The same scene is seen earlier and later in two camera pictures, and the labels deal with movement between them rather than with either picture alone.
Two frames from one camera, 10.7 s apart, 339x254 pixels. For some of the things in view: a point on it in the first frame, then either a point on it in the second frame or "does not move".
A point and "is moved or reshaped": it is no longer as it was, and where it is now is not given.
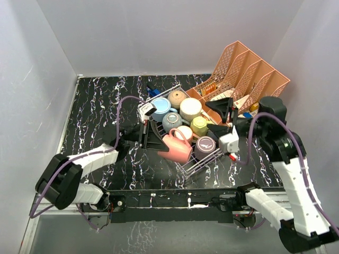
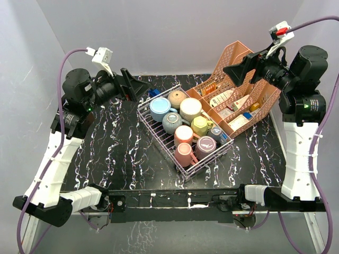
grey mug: [171, 120] does not move
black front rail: [134, 206] does not move
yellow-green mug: [199, 126] does not move
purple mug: [204, 146] does not move
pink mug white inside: [178, 141] is moved or reshaped
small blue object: [153, 92] does not move
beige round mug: [175, 98] does not move
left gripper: [153, 140] -> [133, 88]
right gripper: [222, 106] -> [238, 72]
